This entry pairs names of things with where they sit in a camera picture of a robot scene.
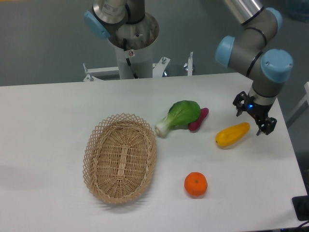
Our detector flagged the green bok choy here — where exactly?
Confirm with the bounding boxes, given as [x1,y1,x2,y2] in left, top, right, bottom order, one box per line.
[154,100,201,138]

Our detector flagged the white metal base frame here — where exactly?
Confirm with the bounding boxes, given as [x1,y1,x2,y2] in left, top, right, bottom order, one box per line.
[83,51,195,82]

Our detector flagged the purple sweet potato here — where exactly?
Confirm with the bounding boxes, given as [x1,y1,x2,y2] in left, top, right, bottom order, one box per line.
[188,108,209,132]

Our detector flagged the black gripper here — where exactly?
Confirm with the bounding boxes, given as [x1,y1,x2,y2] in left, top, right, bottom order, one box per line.
[233,91,277,135]

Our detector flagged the orange tangerine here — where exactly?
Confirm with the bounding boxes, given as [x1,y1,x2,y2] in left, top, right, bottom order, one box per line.
[184,172,208,197]

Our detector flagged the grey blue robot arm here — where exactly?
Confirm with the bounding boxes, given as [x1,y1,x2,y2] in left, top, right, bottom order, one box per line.
[215,0,294,135]

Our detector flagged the black device at table edge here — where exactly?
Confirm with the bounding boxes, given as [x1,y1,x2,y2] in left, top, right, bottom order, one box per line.
[292,195,309,221]

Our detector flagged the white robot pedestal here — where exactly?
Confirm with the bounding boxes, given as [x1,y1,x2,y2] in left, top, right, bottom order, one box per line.
[109,13,159,79]

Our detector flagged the woven wicker basket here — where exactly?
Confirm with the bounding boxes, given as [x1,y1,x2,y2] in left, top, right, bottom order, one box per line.
[83,113,156,204]

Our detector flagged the black pedestal cable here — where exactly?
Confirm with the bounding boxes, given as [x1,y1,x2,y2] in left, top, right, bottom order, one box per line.
[122,38,139,79]

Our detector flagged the yellow mango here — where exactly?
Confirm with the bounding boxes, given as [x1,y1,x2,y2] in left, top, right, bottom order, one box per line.
[215,122,251,147]

